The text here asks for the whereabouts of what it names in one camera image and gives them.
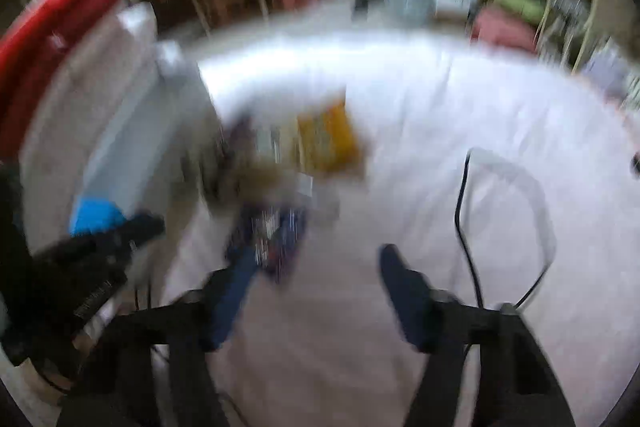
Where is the dark blue biscuit packet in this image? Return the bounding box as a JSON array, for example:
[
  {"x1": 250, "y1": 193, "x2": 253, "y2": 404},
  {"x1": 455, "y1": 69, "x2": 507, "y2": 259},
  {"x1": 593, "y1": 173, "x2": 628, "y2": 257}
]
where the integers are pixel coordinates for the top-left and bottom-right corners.
[{"x1": 224, "y1": 204, "x2": 308, "y2": 284}]

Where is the plaid fabric pouch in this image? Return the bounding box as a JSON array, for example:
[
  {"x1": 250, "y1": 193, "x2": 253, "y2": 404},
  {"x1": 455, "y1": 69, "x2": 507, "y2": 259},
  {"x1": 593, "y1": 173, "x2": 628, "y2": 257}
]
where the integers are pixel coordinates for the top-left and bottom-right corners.
[{"x1": 195, "y1": 115, "x2": 317, "y2": 207}]

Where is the pink floral pillow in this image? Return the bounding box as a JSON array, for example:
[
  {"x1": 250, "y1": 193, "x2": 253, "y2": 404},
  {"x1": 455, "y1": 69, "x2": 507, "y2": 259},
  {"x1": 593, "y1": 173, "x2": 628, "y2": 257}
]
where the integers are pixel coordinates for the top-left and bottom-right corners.
[{"x1": 20, "y1": 2, "x2": 157, "y2": 251}]

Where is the orange cracker packet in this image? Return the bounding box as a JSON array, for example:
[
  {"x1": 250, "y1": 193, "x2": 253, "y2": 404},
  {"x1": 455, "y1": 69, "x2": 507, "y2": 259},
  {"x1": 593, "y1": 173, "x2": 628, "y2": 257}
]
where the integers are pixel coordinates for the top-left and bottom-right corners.
[{"x1": 296, "y1": 96, "x2": 363, "y2": 176}]

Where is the white bed cover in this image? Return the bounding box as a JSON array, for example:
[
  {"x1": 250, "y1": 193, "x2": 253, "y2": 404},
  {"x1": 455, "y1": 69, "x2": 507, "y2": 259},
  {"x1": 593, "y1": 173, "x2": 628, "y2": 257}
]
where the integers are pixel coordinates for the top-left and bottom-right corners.
[{"x1": 188, "y1": 32, "x2": 639, "y2": 426}]

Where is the white fabric storage box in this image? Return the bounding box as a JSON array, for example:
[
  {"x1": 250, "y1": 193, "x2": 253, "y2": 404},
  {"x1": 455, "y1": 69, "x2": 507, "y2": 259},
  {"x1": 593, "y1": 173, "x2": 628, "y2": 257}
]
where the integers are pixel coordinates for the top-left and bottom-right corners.
[{"x1": 68, "y1": 28, "x2": 218, "y2": 231}]

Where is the red pillow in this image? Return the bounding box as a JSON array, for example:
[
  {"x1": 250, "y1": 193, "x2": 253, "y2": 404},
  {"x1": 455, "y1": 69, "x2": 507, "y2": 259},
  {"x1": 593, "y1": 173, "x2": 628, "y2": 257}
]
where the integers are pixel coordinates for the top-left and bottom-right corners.
[{"x1": 1, "y1": 0, "x2": 120, "y2": 160}]

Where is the black cable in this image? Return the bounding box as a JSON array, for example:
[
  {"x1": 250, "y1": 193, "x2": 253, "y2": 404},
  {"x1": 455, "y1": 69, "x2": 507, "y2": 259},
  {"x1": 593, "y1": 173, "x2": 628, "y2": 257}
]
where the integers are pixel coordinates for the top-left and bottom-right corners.
[{"x1": 453, "y1": 146, "x2": 559, "y2": 313}]

